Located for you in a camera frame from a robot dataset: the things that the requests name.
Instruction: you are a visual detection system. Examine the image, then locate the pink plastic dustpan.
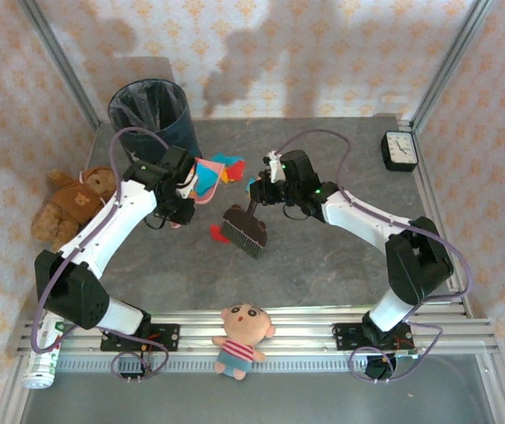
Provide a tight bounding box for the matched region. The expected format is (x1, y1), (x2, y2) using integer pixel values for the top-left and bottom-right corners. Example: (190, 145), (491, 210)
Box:
(170, 157), (226, 230)

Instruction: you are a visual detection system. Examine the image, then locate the aluminium frame post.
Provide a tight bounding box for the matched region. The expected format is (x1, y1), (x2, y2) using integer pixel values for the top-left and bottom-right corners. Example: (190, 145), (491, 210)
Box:
(17, 0), (102, 129)
(410, 0), (497, 130)

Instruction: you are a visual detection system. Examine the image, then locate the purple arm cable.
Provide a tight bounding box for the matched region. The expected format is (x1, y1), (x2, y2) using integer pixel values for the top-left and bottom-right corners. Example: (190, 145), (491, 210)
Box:
(30, 126), (170, 382)
(274, 128), (474, 384)

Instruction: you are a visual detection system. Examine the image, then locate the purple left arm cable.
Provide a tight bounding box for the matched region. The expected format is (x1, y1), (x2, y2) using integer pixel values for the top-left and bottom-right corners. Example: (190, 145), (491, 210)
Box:
(30, 126), (170, 382)

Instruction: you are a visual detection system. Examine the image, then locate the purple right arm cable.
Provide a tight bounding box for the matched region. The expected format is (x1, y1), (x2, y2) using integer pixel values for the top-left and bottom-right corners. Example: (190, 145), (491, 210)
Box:
(274, 128), (474, 384)

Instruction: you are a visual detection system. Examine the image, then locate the cartoon boy plush doll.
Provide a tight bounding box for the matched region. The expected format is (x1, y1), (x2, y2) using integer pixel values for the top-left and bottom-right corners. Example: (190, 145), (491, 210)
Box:
(211, 302), (278, 382)

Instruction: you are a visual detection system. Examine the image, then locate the aluminium mounting rail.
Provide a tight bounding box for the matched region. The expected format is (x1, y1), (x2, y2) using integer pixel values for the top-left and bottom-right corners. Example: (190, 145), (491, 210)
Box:
(5, 307), (499, 359)

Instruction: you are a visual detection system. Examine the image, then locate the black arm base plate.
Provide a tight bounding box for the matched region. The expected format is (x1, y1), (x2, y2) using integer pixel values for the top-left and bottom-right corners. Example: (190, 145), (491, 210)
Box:
(331, 322), (412, 353)
(100, 322), (181, 353)

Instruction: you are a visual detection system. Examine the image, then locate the grey slotted cable duct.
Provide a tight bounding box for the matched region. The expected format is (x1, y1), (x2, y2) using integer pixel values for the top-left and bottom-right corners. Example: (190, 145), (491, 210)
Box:
(53, 355), (417, 375)

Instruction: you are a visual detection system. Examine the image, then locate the dark blue trash bin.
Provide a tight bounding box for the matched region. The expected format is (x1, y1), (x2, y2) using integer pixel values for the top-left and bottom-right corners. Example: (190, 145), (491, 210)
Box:
(107, 78), (203, 186)

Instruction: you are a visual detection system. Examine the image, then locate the white plastic drink bottle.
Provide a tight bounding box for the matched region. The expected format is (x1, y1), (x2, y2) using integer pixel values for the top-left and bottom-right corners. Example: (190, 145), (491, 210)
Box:
(20, 308), (66, 390)

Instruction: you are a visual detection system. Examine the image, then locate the black power connector box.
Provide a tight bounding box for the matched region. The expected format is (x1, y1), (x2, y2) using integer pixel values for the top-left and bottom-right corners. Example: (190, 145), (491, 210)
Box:
(117, 355), (150, 381)
(365, 352), (419, 382)

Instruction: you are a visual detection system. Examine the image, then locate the clear plastic bin liner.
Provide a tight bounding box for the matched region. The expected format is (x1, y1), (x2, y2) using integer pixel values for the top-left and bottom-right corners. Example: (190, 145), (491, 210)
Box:
(109, 79), (188, 135)

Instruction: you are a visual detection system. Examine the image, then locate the dark brown hand brush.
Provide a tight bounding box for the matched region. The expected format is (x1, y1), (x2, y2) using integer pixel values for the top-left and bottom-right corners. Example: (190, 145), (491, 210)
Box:
(221, 193), (268, 261)

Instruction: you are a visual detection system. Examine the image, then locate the brown teddy bear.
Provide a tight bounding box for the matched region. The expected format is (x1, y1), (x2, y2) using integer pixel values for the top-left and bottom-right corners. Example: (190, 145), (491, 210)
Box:
(30, 166), (119, 253)

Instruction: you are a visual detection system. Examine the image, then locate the black alarm clock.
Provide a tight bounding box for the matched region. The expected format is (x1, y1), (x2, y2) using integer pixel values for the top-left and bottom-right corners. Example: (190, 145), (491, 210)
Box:
(380, 130), (420, 173)

